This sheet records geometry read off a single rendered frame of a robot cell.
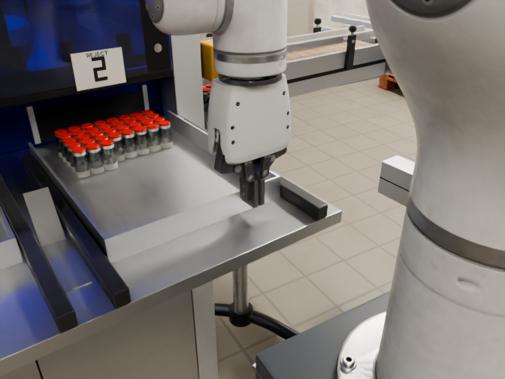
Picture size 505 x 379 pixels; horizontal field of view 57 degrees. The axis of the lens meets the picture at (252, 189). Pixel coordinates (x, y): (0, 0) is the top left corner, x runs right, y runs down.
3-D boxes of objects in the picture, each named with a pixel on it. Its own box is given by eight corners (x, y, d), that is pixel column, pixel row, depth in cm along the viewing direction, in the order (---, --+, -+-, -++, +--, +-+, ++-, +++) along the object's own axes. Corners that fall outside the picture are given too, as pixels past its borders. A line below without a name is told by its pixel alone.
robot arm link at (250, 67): (260, 37, 59) (260, 61, 60) (199, 46, 54) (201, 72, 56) (304, 47, 53) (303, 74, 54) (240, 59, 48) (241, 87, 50)
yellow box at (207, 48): (194, 75, 96) (192, 39, 92) (223, 69, 100) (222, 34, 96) (213, 83, 91) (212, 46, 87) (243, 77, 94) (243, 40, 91)
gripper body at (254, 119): (265, 54, 60) (265, 136, 65) (195, 66, 54) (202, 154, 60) (304, 65, 54) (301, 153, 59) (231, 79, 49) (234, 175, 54)
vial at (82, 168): (74, 174, 74) (68, 148, 72) (88, 171, 75) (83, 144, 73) (79, 180, 72) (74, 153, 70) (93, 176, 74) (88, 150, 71)
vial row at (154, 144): (70, 169, 76) (64, 144, 73) (169, 143, 85) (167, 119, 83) (74, 174, 74) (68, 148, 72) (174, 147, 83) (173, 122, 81)
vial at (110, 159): (102, 167, 76) (97, 141, 74) (115, 163, 77) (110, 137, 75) (107, 172, 75) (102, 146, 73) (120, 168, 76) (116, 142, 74)
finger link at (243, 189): (244, 153, 61) (245, 198, 64) (223, 159, 59) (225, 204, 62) (258, 161, 59) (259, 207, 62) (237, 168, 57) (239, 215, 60)
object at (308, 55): (183, 126, 103) (177, 54, 95) (152, 107, 113) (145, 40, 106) (388, 75, 137) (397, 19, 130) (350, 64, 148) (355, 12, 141)
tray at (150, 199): (32, 162, 79) (28, 142, 77) (170, 127, 92) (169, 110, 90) (109, 264, 55) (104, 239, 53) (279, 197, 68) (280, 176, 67)
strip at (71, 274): (33, 232, 60) (22, 192, 58) (57, 225, 62) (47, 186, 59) (65, 293, 50) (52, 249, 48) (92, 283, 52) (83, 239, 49)
